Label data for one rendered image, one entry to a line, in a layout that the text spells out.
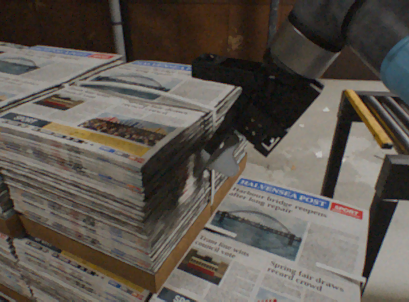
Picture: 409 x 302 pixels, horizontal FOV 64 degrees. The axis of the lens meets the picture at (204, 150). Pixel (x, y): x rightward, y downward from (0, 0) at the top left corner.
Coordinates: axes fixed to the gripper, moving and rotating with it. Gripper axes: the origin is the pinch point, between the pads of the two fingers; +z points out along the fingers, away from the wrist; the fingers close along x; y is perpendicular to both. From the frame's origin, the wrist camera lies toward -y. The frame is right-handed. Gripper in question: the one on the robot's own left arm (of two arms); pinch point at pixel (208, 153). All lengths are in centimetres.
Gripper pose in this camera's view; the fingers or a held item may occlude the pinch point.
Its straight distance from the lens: 53.9
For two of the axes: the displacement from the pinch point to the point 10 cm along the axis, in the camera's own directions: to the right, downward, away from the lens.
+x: 4.5, -4.6, 7.7
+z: -4.3, 6.4, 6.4
